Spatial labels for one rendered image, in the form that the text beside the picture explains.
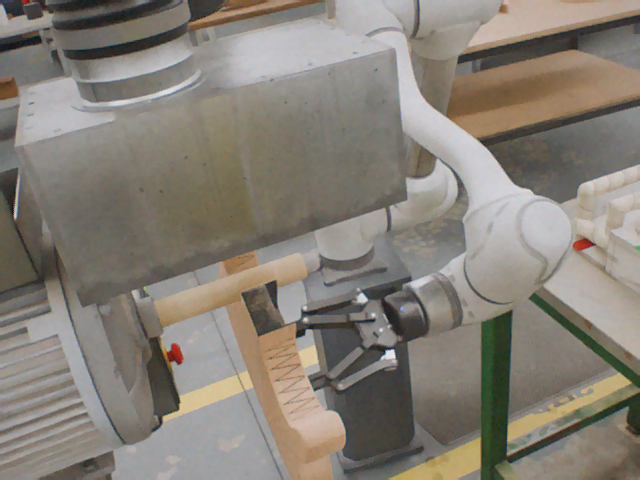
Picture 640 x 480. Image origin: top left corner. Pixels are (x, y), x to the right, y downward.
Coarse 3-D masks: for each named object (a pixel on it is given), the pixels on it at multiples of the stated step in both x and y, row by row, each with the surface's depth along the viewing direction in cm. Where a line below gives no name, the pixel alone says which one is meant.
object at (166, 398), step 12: (156, 336) 96; (156, 348) 96; (156, 360) 97; (156, 372) 98; (168, 372) 100; (156, 384) 99; (168, 384) 100; (156, 396) 100; (168, 396) 101; (156, 408) 101; (168, 408) 102
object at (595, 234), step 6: (576, 222) 125; (582, 222) 124; (588, 222) 124; (576, 228) 125; (582, 228) 124; (588, 228) 122; (594, 228) 122; (600, 228) 121; (582, 234) 124; (588, 234) 122; (594, 234) 121; (600, 234) 120; (594, 240) 121; (600, 240) 119; (606, 240) 118; (600, 246) 120; (606, 246) 119
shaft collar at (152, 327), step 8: (136, 304) 69; (144, 304) 69; (152, 304) 69; (144, 312) 69; (152, 312) 69; (144, 320) 68; (152, 320) 69; (144, 328) 69; (152, 328) 69; (160, 328) 69; (152, 336) 70
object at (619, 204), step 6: (636, 192) 117; (618, 198) 116; (624, 198) 115; (630, 198) 115; (636, 198) 115; (612, 204) 115; (618, 204) 115; (624, 204) 115; (630, 204) 115; (636, 204) 115; (612, 210) 115; (618, 210) 115; (624, 210) 115; (630, 210) 116
